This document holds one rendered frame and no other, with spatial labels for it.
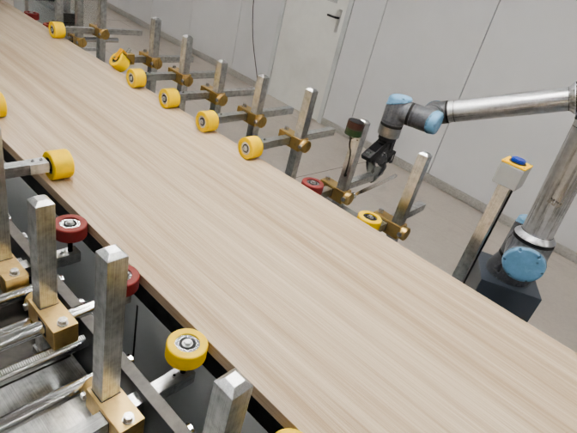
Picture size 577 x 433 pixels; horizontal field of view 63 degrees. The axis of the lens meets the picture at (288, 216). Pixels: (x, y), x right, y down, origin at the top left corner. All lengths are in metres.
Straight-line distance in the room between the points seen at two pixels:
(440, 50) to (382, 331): 3.58
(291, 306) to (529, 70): 3.37
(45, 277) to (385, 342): 0.72
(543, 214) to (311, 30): 3.89
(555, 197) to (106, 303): 1.52
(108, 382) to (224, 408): 0.36
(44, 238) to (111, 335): 0.24
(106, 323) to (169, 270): 0.34
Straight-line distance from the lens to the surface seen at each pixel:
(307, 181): 1.65
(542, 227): 1.92
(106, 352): 0.86
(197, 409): 1.16
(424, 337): 1.16
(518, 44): 4.21
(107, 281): 0.75
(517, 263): 1.94
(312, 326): 1.06
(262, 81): 1.94
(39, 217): 0.95
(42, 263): 1.01
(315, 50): 5.29
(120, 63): 2.47
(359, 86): 4.91
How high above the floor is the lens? 1.60
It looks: 30 degrees down
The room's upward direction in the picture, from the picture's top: 15 degrees clockwise
